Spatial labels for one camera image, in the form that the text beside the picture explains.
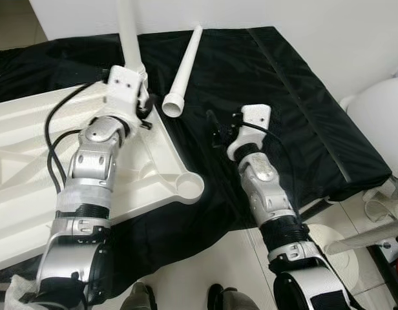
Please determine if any white plastic table leg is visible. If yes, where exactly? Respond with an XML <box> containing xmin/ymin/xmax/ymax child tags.
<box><xmin>116</xmin><ymin>0</ymin><xmax>149</xmax><ymax>85</ymax></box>
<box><xmin>162</xmin><ymin>25</ymin><xmax>204</xmax><ymax>119</ymax></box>

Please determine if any white plastic children table top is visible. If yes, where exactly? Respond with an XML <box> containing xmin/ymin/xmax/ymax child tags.
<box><xmin>0</xmin><ymin>79</ymin><xmax>206</xmax><ymax>273</ymax></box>

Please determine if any black cloth table cover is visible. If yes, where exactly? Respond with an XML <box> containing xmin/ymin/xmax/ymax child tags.
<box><xmin>0</xmin><ymin>26</ymin><xmax>392</xmax><ymax>291</ymax></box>

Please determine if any black metal table brace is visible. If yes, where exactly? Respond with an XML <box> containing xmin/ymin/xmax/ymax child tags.
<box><xmin>296</xmin><ymin>200</ymin><xmax>329</xmax><ymax>220</ymax></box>

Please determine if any white rounded appliance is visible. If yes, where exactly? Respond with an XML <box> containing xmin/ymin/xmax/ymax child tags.
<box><xmin>341</xmin><ymin>76</ymin><xmax>398</xmax><ymax>175</ymax></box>

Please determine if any dark right robot foot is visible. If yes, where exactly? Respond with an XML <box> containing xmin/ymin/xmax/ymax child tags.
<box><xmin>207</xmin><ymin>284</ymin><xmax>258</xmax><ymax>310</ymax></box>

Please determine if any dark robot foot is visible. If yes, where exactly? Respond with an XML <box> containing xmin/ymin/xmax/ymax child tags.
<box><xmin>207</xmin><ymin>284</ymin><xmax>258</xmax><ymax>310</ymax></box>
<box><xmin>120</xmin><ymin>282</ymin><xmax>158</xmax><ymax>310</ymax></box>

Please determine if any dark left robot foot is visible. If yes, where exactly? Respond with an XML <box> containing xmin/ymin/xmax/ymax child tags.
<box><xmin>120</xmin><ymin>282</ymin><xmax>158</xmax><ymax>310</ymax></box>

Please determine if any white power strip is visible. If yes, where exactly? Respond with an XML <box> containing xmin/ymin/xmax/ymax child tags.
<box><xmin>380</xmin><ymin>238</ymin><xmax>398</xmax><ymax>259</ymax></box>

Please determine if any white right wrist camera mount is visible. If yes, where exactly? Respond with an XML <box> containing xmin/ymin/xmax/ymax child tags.
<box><xmin>226</xmin><ymin>103</ymin><xmax>272</xmax><ymax>161</ymax></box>

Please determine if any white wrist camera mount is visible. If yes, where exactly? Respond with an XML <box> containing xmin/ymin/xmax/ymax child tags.
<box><xmin>102</xmin><ymin>65</ymin><xmax>148</xmax><ymax>120</ymax></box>
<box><xmin>226</xmin><ymin>103</ymin><xmax>272</xmax><ymax>161</ymax></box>

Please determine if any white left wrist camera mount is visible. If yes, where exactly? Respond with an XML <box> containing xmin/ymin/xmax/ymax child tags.
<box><xmin>102</xmin><ymin>65</ymin><xmax>148</xmax><ymax>120</ymax></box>

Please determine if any white appliance power cord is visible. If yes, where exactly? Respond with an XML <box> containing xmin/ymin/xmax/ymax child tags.
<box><xmin>364</xmin><ymin>194</ymin><xmax>398</xmax><ymax>227</ymax></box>

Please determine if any black floor rail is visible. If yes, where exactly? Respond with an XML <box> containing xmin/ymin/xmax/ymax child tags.
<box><xmin>366</xmin><ymin>245</ymin><xmax>398</xmax><ymax>310</ymax></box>

